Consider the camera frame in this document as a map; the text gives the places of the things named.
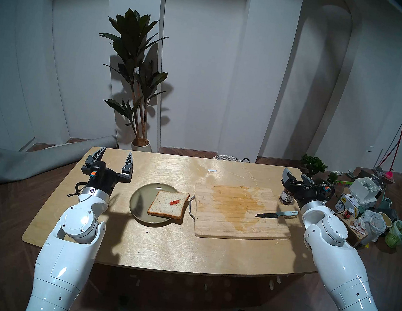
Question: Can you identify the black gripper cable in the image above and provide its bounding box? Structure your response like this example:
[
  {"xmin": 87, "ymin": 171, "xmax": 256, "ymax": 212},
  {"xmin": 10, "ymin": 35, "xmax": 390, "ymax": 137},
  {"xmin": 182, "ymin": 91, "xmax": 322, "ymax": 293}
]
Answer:
[
  {"xmin": 68, "ymin": 179, "xmax": 88, "ymax": 199},
  {"xmin": 321, "ymin": 191, "xmax": 338, "ymax": 214}
]

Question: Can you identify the knife with light blue handle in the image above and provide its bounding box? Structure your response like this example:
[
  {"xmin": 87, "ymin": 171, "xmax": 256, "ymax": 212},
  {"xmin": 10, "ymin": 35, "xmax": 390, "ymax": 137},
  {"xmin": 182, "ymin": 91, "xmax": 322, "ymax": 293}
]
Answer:
[{"xmin": 256, "ymin": 205, "xmax": 299, "ymax": 223}]

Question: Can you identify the open white box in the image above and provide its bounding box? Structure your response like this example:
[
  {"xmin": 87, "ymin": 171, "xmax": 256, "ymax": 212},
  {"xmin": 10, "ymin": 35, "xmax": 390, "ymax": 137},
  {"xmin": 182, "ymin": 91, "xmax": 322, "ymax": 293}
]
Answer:
[{"xmin": 348, "ymin": 175, "xmax": 384, "ymax": 205}]

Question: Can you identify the grey wire basket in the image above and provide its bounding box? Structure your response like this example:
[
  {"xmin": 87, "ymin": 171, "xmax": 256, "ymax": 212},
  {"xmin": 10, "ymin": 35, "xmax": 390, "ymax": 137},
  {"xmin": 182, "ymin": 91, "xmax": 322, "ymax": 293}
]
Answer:
[{"xmin": 212, "ymin": 154, "xmax": 242, "ymax": 163}]

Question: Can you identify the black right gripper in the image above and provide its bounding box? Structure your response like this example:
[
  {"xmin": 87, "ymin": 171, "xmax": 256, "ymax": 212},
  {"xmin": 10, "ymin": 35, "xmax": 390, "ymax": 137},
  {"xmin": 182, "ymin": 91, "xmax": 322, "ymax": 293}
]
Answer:
[{"xmin": 279, "ymin": 167, "xmax": 337, "ymax": 207}]

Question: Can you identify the printed white cardboard box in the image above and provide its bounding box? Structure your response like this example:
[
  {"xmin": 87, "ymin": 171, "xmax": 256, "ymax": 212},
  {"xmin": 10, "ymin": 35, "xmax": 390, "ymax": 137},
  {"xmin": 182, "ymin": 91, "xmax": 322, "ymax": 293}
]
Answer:
[{"xmin": 334, "ymin": 193, "xmax": 363, "ymax": 216}]

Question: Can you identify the small bushy green potted plant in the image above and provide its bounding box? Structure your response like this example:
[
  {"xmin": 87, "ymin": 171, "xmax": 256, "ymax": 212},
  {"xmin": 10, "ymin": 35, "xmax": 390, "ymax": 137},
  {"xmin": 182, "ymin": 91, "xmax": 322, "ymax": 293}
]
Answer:
[{"xmin": 298, "ymin": 153, "xmax": 329, "ymax": 180}]

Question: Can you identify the round pale green plate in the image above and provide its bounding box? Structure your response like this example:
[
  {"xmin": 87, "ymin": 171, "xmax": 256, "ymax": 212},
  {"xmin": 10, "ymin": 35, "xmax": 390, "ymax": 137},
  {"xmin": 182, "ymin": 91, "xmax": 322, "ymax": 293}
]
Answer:
[{"xmin": 127, "ymin": 179, "xmax": 181, "ymax": 228}]

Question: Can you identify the rolled grey carpet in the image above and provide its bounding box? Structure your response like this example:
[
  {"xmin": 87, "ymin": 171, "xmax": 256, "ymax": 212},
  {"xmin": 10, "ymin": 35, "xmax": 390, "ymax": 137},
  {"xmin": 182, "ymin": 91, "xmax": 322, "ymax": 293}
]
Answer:
[{"xmin": 0, "ymin": 120, "xmax": 119, "ymax": 202}]

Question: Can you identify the white plastic bag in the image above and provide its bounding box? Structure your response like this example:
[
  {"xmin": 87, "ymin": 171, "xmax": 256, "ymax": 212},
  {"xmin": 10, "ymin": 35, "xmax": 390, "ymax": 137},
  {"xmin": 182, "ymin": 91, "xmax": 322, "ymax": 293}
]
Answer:
[{"xmin": 352, "ymin": 209, "xmax": 388, "ymax": 247}]

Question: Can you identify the red-handled broom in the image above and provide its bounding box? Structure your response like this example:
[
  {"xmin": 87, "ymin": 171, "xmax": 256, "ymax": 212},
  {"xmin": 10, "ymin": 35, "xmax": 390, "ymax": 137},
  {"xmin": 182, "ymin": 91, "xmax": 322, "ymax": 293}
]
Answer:
[{"xmin": 373, "ymin": 116, "xmax": 402, "ymax": 181}]

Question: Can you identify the wooden cutting board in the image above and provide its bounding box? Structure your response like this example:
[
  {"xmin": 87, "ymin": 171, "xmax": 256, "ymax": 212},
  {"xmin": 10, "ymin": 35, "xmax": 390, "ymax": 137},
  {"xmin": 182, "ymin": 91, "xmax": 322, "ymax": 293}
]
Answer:
[{"xmin": 185, "ymin": 178, "xmax": 297, "ymax": 250}]

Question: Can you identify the glass jar of red jam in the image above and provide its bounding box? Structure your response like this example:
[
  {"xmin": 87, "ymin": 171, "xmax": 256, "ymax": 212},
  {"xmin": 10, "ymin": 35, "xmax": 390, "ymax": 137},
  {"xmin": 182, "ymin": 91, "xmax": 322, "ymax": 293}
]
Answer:
[{"xmin": 279, "ymin": 187, "xmax": 295, "ymax": 206}]

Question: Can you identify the yellowish bowl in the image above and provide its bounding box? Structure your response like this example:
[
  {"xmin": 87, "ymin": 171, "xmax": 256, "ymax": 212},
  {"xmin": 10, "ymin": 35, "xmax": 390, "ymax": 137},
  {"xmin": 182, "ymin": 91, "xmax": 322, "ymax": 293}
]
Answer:
[{"xmin": 376, "ymin": 212, "xmax": 394, "ymax": 229}]

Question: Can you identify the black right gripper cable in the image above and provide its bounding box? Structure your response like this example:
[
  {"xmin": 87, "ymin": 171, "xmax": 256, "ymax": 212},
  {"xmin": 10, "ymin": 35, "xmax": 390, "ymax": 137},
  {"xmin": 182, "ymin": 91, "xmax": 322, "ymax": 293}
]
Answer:
[{"xmin": 321, "ymin": 191, "xmax": 338, "ymax": 214}]

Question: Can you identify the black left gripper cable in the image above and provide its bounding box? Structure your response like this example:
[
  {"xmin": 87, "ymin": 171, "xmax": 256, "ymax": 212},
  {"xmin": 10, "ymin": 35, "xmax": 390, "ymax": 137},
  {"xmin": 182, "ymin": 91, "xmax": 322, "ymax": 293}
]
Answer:
[{"xmin": 68, "ymin": 179, "xmax": 88, "ymax": 199}]

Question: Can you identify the tall potted dark-leaved plant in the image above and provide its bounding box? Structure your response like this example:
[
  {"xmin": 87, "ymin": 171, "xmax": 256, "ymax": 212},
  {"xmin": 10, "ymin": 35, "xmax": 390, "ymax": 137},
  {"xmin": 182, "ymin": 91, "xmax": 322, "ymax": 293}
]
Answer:
[{"xmin": 84, "ymin": 5, "xmax": 184, "ymax": 155}]

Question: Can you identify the slice of brown bread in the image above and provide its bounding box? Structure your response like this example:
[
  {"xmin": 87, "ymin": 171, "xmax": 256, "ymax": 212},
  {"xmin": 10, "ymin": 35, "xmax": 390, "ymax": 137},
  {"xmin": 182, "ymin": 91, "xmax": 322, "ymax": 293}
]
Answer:
[{"xmin": 147, "ymin": 188, "xmax": 190, "ymax": 221}]

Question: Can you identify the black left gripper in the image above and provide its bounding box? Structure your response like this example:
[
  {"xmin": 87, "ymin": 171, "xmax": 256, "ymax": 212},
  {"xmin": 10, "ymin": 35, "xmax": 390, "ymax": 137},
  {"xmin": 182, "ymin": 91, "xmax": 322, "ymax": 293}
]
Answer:
[{"xmin": 78, "ymin": 144, "xmax": 136, "ymax": 198}]

